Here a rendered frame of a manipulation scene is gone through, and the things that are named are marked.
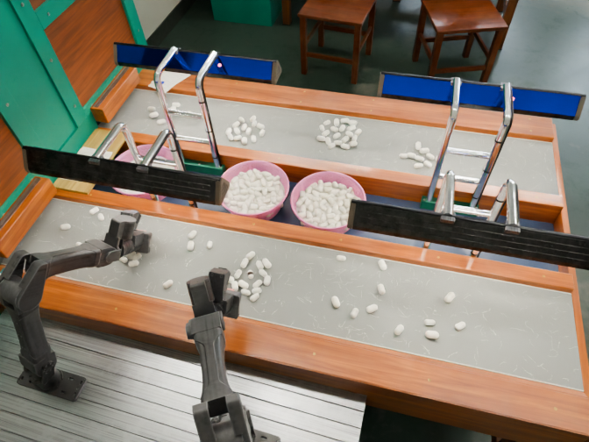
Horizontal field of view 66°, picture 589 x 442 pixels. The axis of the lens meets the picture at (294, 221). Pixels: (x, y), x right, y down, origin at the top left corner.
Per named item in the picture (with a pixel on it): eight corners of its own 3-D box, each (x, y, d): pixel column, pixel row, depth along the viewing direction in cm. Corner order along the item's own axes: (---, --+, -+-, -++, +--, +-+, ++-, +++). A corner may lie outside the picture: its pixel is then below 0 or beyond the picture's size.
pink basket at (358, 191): (358, 251, 159) (359, 234, 152) (283, 237, 164) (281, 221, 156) (369, 194, 175) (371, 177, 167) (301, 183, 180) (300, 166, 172)
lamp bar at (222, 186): (221, 207, 126) (216, 189, 120) (25, 173, 137) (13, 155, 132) (230, 186, 131) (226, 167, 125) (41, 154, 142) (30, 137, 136)
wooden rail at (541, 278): (559, 306, 145) (575, 289, 137) (60, 211, 178) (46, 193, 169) (557, 291, 149) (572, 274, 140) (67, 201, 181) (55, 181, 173)
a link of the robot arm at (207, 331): (184, 314, 106) (194, 435, 82) (222, 303, 107) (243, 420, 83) (196, 348, 113) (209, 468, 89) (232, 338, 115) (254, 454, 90)
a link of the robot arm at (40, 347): (42, 354, 132) (18, 270, 114) (59, 366, 130) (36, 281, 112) (23, 369, 128) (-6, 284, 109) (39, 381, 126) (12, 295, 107)
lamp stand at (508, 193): (474, 316, 142) (525, 230, 107) (408, 302, 146) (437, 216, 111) (475, 265, 154) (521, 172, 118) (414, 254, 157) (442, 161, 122)
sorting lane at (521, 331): (581, 394, 123) (585, 391, 121) (3, 267, 155) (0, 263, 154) (569, 296, 140) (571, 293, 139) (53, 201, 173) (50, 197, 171)
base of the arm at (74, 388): (17, 351, 133) (2, 374, 129) (77, 369, 129) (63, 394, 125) (31, 361, 140) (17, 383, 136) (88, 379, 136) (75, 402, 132)
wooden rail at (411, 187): (550, 226, 164) (564, 207, 156) (101, 154, 197) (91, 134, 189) (549, 215, 168) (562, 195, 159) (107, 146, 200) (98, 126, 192)
